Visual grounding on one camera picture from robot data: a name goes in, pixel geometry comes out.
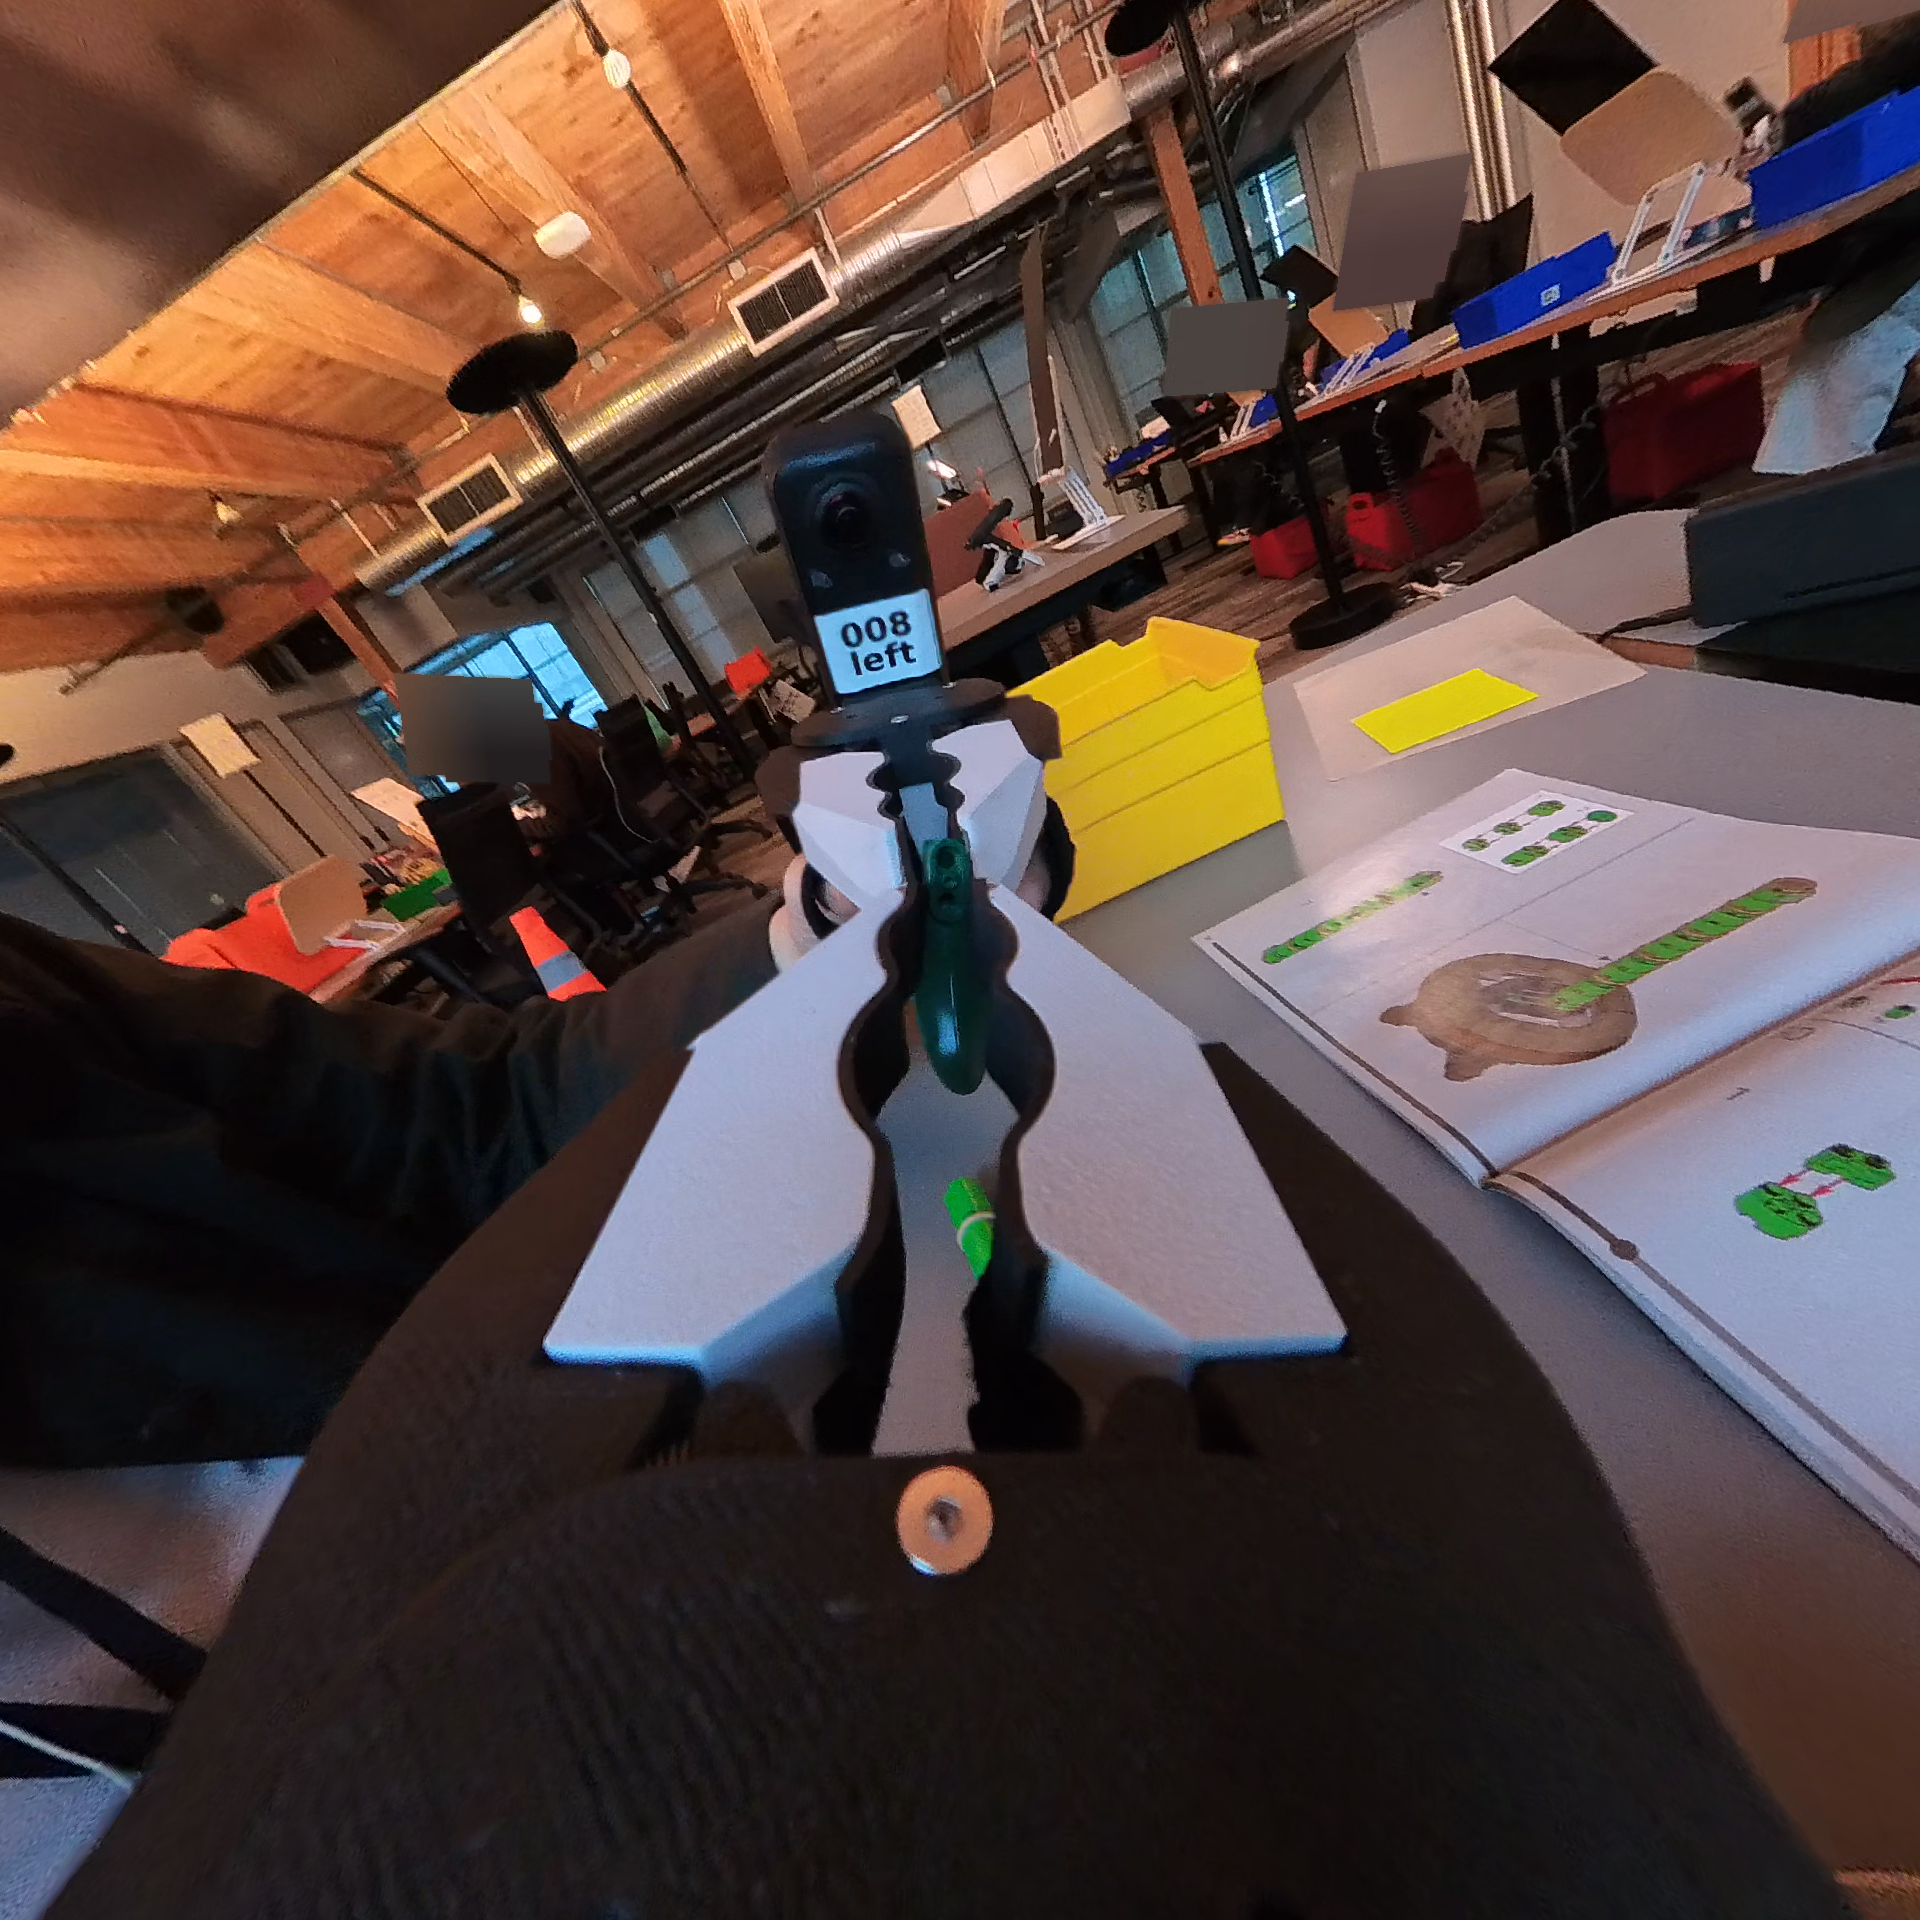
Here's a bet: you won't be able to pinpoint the grey desk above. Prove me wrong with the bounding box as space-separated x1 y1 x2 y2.
874 509 1920 1882

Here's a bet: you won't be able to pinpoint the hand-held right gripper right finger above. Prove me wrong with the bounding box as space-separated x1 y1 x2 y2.
966 878 1348 1453

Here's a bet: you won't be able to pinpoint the yellow paper sheet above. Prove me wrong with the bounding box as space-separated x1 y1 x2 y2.
1350 666 1543 753

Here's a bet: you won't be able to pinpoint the open instruction booklet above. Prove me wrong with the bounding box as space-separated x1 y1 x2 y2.
1196 768 1920 1554

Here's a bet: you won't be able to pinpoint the orange safety vest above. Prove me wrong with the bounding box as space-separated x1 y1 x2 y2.
163 881 606 1002

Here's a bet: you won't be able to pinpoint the black power adapter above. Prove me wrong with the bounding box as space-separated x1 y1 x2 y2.
1683 448 1920 633

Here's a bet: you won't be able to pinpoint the black strap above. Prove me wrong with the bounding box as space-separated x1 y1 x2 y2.
0 1526 209 1704

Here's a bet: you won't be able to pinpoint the red container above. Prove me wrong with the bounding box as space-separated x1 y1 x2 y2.
1602 358 1767 504
1341 450 1489 570

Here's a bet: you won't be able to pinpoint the silver air duct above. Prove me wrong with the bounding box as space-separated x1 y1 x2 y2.
353 223 1052 593

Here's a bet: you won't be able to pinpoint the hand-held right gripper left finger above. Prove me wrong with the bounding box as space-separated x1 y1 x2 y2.
539 884 939 1453

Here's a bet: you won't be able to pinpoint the blue plastic bin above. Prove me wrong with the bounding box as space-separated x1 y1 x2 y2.
1452 230 1619 349
1746 86 1920 230

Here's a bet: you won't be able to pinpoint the black floor lamp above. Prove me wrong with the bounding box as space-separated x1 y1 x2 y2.
449 329 759 781
1106 0 1403 649

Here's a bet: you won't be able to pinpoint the person's left forearm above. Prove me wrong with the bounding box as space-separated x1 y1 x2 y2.
0 896 789 1478

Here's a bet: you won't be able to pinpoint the white vent grille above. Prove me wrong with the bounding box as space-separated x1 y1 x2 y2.
726 246 838 357
415 456 522 541

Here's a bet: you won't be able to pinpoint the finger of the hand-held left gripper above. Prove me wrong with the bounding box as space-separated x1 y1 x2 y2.
787 749 922 904
942 725 1055 893

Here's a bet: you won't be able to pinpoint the yellow plastic bin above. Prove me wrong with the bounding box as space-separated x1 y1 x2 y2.
1009 615 1286 920

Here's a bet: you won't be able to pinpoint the person's beige pants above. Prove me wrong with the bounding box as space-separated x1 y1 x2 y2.
0 1455 308 1920

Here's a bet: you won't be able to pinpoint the dark green leaf piece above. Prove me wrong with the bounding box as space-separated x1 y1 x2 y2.
915 837 994 1096

